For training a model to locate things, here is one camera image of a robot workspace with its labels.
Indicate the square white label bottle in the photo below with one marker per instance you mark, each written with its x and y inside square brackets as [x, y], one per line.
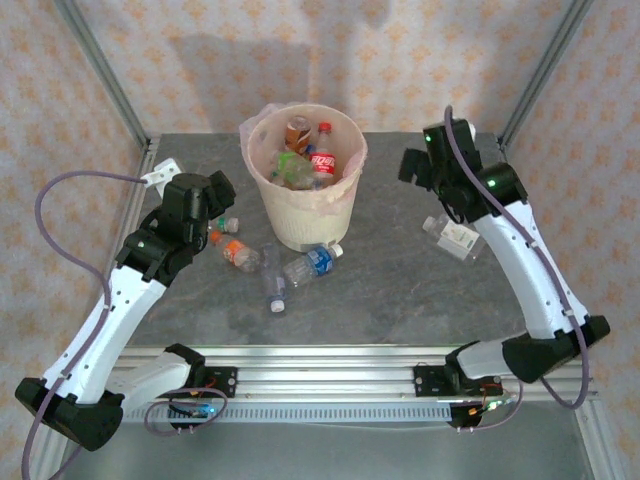
[457, 237]

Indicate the green label plastic bottle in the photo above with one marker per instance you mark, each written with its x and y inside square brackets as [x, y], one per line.
[289, 164]

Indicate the red crushed can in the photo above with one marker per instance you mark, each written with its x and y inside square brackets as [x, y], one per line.
[298, 136]

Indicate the red label cola bottle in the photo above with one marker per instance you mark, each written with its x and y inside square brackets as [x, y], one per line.
[322, 162]

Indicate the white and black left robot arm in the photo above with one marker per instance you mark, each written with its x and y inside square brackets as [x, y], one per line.
[100, 335]

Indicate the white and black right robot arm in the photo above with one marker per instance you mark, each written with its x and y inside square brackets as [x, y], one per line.
[530, 280]

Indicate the pink plastic bin liner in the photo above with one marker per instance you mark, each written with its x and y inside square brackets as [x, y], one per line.
[246, 131]

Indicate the cream plastic bin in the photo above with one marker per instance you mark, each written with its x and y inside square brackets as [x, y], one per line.
[310, 225]

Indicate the orange cap clear bottle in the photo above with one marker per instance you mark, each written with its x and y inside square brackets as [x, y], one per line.
[235, 250]

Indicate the slim clear purple label bottle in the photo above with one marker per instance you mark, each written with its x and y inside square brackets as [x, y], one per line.
[274, 280]

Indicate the small circuit board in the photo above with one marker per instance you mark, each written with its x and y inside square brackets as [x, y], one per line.
[492, 404]
[192, 411]

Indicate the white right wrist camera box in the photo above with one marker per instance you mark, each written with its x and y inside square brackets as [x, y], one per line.
[471, 129]

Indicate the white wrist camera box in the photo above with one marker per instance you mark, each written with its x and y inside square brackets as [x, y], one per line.
[162, 172]
[471, 129]

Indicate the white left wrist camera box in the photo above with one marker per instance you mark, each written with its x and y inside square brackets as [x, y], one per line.
[162, 172]

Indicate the aluminium frame post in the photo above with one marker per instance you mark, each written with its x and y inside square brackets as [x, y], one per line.
[546, 70]
[104, 70]

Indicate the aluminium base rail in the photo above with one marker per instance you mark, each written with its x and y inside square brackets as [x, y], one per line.
[325, 375]

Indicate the aluminium frame leg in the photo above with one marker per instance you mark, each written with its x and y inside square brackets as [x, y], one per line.
[47, 462]
[596, 440]

